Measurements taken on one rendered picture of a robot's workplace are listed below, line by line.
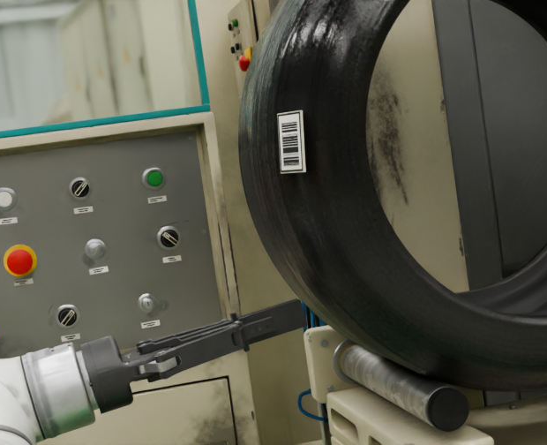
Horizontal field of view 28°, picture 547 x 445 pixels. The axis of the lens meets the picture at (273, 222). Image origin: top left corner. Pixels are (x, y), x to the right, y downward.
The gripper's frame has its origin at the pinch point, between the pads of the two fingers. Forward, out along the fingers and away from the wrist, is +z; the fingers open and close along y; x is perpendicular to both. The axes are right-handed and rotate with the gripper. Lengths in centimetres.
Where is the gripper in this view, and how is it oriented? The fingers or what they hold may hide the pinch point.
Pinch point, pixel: (272, 321)
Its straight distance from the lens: 119.3
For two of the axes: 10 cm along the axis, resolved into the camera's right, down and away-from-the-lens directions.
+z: 9.4, -2.8, 1.9
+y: -2.0, -0.2, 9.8
